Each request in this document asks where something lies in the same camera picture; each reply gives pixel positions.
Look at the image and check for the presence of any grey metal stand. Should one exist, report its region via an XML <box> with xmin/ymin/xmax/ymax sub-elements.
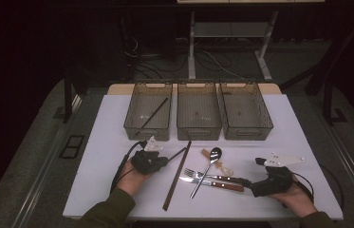
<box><xmin>187</xmin><ymin>10</ymin><xmax>279</xmax><ymax>82</ymax></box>

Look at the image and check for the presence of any black metal stand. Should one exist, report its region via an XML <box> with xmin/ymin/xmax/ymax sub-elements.
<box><xmin>63</xmin><ymin>74</ymin><xmax>83</xmax><ymax>124</ymax></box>
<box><xmin>304</xmin><ymin>15</ymin><xmax>354</xmax><ymax>126</ymax></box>

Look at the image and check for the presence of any person's right hand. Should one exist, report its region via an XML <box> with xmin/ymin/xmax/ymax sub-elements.
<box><xmin>268</xmin><ymin>177</ymin><xmax>319</xmax><ymax>219</ymax></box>

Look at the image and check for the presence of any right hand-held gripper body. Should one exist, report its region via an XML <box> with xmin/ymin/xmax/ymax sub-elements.
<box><xmin>251</xmin><ymin>151</ymin><xmax>306</xmax><ymax>198</ymax></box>

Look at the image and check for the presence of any tangle of black cables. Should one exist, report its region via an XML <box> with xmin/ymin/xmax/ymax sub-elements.
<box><xmin>123</xmin><ymin>34</ymin><xmax>245</xmax><ymax>80</ymax></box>

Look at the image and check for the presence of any wooden-handled fork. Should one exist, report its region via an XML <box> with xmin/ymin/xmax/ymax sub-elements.
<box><xmin>183</xmin><ymin>167</ymin><xmax>252</xmax><ymax>186</ymax></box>

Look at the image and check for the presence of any left hand-held gripper cable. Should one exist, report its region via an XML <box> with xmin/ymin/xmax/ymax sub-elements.
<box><xmin>110</xmin><ymin>141</ymin><xmax>149</xmax><ymax>194</ymax></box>

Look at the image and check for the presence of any brown wooden chopstick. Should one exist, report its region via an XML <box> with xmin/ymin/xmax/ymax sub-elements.
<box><xmin>164</xmin><ymin>141</ymin><xmax>193</xmax><ymax>212</ymax></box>
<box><xmin>162</xmin><ymin>141</ymin><xmax>192</xmax><ymax>212</ymax></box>

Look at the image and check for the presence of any hand-held gripper cable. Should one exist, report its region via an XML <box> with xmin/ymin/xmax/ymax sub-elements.
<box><xmin>291</xmin><ymin>172</ymin><xmax>315</xmax><ymax>203</ymax></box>
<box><xmin>110</xmin><ymin>141</ymin><xmax>149</xmax><ymax>194</ymax></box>

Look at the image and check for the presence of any person's left hand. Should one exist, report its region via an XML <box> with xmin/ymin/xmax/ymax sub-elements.
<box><xmin>116</xmin><ymin>160</ymin><xmax>154</xmax><ymax>198</ymax></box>

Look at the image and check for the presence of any right hand-held gripper cable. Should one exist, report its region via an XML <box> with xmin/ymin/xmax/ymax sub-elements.
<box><xmin>291</xmin><ymin>172</ymin><xmax>315</xmax><ymax>203</ymax></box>

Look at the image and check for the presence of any wooden-handled knife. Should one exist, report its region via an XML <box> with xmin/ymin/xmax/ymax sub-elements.
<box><xmin>178</xmin><ymin>176</ymin><xmax>245</xmax><ymax>193</ymax></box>

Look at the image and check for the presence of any small amber plastic spoon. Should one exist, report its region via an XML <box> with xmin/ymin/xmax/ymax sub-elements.
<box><xmin>200</xmin><ymin>148</ymin><xmax>234</xmax><ymax>178</ymax></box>

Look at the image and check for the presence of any smoky clear plastic bin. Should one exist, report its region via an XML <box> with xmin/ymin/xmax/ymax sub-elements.
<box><xmin>218</xmin><ymin>81</ymin><xmax>274</xmax><ymax>141</ymax></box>
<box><xmin>122</xmin><ymin>81</ymin><xmax>174</xmax><ymax>142</ymax></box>
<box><xmin>176</xmin><ymin>81</ymin><xmax>223</xmax><ymax>142</ymax></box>

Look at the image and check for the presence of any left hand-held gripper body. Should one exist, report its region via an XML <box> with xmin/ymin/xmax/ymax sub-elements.
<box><xmin>131</xmin><ymin>136</ymin><xmax>164</xmax><ymax>176</ymax></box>

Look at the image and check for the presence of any metal spoon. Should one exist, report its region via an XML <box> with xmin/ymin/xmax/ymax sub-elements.
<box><xmin>189</xmin><ymin>146</ymin><xmax>223</xmax><ymax>200</ymax></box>

